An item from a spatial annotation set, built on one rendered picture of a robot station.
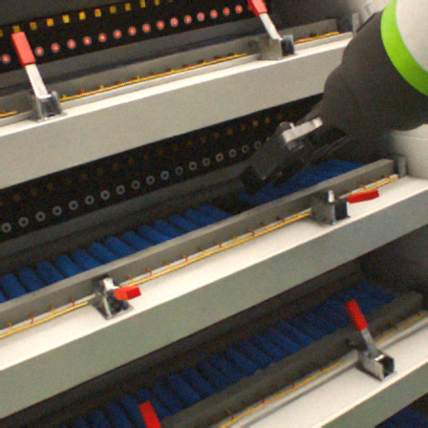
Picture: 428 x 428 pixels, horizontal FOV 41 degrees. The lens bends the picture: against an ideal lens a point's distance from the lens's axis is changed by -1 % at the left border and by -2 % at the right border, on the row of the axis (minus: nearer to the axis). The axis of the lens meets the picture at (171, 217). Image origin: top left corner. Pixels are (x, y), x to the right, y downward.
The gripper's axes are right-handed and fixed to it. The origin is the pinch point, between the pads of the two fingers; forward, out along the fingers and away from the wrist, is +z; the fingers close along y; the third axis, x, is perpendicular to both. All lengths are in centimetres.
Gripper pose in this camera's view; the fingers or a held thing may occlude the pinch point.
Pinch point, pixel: (272, 170)
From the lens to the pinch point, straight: 66.8
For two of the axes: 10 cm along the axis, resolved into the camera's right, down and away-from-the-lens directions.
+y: -8.6, 3.2, -3.9
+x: 4.0, 9.0, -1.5
